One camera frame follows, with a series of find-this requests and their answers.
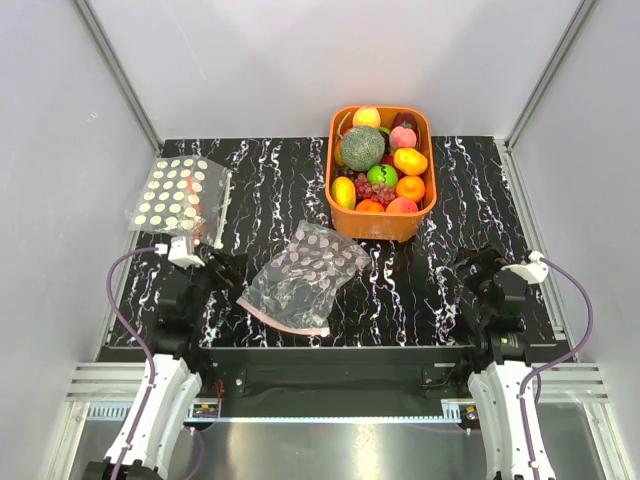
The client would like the dark red apple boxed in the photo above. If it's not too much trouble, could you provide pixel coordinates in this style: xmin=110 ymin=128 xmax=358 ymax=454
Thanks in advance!
xmin=391 ymin=112 xmax=419 ymax=134

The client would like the yellow red peach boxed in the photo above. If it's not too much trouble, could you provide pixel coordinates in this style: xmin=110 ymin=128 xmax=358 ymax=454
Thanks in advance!
xmin=352 ymin=106 xmax=381 ymax=129

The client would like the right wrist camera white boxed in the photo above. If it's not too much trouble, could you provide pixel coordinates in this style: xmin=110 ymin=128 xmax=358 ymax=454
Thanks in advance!
xmin=501 ymin=251 xmax=549 ymax=285

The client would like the netted green melon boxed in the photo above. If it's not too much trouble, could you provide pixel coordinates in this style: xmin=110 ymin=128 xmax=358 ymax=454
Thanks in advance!
xmin=341 ymin=125 xmax=385 ymax=172

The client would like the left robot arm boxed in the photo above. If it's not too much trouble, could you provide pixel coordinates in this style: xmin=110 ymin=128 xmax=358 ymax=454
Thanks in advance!
xmin=82 ymin=246 xmax=247 ymax=479

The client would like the purple grape bunch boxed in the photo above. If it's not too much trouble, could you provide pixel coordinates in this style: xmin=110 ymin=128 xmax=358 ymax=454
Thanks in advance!
xmin=354 ymin=173 xmax=396 ymax=207

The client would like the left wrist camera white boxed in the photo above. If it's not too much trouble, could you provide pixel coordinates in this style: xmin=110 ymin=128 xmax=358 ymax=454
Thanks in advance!
xmin=154 ymin=236 xmax=205 ymax=269

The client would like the yellow green mango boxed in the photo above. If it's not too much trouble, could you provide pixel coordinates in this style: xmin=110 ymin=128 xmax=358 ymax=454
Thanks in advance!
xmin=330 ymin=176 xmax=357 ymax=210

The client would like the yellow dotted zip bag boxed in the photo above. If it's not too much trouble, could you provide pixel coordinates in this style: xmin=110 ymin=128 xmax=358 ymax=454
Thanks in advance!
xmin=129 ymin=156 xmax=232 ymax=249

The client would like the orange tangerine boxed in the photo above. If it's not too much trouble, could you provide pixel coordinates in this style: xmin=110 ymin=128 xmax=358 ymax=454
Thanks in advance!
xmin=395 ymin=176 xmax=426 ymax=204

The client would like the pink dotted zip bag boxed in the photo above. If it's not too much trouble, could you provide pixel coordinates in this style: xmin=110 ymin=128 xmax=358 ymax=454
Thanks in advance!
xmin=238 ymin=220 xmax=371 ymax=337

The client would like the orange fruit front left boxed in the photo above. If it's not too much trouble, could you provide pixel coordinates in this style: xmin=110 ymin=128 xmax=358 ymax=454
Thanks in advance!
xmin=356 ymin=199 xmax=385 ymax=213

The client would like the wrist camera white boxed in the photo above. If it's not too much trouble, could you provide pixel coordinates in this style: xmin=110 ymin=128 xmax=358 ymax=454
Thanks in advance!
xmin=501 ymin=251 xmax=549 ymax=285
xmin=154 ymin=236 xmax=205 ymax=269

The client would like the red orange peach front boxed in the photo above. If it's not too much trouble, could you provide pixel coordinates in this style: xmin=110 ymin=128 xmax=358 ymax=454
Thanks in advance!
xmin=386 ymin=197 xmax=419 ymax=214

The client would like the green striped ball fruit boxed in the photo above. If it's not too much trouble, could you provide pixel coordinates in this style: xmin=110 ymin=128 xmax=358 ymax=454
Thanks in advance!
xmin=367 ymin=164 xmax=399 ymax=188

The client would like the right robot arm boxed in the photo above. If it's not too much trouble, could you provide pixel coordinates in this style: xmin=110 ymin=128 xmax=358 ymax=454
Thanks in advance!
xmin=453 ymin=247 xmax=556 ymax=479

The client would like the pink peach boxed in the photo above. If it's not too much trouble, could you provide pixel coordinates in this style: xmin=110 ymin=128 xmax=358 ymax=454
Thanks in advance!
xmin=389 ymin=126 xmax=418 ymax=150

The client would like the orange plastic basket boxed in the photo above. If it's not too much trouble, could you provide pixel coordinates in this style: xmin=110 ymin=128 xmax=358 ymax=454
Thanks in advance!
xmin=325 ymin=105 xmax=438 ymax=242

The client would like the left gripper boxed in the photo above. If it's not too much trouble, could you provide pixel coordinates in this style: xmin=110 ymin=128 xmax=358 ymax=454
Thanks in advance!
xmin=177 ymin=249 xmax=248 ymax=323

